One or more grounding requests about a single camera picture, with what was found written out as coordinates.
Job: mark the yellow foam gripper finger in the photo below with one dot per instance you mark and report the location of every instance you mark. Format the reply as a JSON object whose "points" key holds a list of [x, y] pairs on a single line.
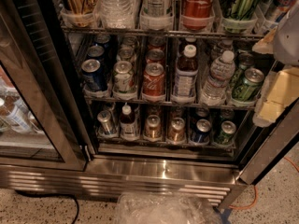
{"points": [[266, 44], [279, 90]]}

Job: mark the clear water bottle top shelf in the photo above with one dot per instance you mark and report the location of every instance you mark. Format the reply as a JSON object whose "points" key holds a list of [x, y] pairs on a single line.
{"points": [[118, 14]]}

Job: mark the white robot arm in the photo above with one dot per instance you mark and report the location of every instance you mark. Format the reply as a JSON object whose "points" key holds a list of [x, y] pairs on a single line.
{"points": [[286, 40]]}

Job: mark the green front can middle shelf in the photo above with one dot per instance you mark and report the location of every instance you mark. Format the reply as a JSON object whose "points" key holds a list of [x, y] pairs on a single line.
{"points": [[248, 85]]}

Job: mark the green can shelf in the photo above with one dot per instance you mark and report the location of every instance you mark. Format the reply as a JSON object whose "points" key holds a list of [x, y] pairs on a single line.
{"points": [[238, 10], [225, 133], [248, 85]]}

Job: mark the green can top shelf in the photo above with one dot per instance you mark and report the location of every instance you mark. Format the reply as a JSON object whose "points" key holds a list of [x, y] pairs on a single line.
{"points": [[238, 10]]}

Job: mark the green can bottom shelf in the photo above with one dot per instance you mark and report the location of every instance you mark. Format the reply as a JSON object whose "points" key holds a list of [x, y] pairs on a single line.
{"points": [[225, 133]]}

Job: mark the water bottle middle shelf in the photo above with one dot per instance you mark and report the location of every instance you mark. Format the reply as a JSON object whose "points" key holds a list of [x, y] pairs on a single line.
{"points": [[216, 81]]}

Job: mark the red Coca-Cola bottle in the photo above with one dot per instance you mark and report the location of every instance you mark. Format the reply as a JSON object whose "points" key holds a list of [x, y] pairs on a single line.
{"points": [[194, 12]]}

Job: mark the blue can bottom shelf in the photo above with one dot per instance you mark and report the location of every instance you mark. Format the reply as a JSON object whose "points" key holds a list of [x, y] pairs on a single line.
{"points": [[201, 131]]}

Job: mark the blue can shelf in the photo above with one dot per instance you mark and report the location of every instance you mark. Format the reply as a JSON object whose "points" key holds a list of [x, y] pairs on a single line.
{"points": [[201, 131], [93, 74]]}

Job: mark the brown tea bottle middle shelf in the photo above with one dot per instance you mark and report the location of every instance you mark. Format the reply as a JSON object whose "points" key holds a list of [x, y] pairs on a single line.
{"points": [[186, 72]]}

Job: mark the brown tea bottle shelf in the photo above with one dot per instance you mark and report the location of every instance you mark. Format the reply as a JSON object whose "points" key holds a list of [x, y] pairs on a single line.
{"points": [[186, 72], [128, 126]]}

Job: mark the labelled clear bottle top shelf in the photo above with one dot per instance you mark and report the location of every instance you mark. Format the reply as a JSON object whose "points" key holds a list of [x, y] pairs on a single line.
{"points": [[156, 14]]}

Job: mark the gold can bottom shelf right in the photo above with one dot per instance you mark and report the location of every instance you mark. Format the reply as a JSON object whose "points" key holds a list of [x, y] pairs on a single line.
{"points": [[176, 129]]}

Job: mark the gold can shelf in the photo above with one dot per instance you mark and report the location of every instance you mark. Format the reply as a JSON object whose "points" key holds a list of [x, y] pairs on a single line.
{"points": [[176, 129], [153, 127]]}

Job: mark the gold can bottom shelf left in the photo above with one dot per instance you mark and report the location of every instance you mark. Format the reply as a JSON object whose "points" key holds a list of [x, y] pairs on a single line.
{"points": [[153, 127]]}

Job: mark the brown tea bottle bottom shelf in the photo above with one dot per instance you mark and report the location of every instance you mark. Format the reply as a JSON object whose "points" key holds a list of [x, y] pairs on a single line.
{"points": [[128, 126]]}

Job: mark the stainless steel fridge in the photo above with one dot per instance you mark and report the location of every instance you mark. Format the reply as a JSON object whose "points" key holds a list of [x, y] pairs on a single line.
{"points": [[113, 165]]}

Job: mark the blue front can middle shelf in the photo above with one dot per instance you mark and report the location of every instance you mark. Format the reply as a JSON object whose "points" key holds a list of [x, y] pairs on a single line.
{"points": [[93, 74]]}

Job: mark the brown drink bottle top left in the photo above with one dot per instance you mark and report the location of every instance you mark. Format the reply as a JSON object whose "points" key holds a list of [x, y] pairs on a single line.
{"points": [[80, 12]]}

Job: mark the glass fridge door left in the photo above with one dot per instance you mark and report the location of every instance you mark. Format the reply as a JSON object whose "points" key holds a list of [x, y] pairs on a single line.
{"points": [[51, 143]]}

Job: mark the bottle behind glass door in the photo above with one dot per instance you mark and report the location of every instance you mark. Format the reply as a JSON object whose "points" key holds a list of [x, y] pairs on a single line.
{"points": [[13, 111]]}

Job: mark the red Coca-Cola front can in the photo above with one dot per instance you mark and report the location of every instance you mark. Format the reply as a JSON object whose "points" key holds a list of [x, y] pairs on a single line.
{"points": [[153, 79]]}

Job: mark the white green front can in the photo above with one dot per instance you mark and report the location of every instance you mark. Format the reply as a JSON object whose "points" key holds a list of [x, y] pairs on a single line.
{"points": [[123, 76]]}

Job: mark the clear plastic bag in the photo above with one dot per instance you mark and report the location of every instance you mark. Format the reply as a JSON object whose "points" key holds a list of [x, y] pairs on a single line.
{"points": [[171, 208]]}

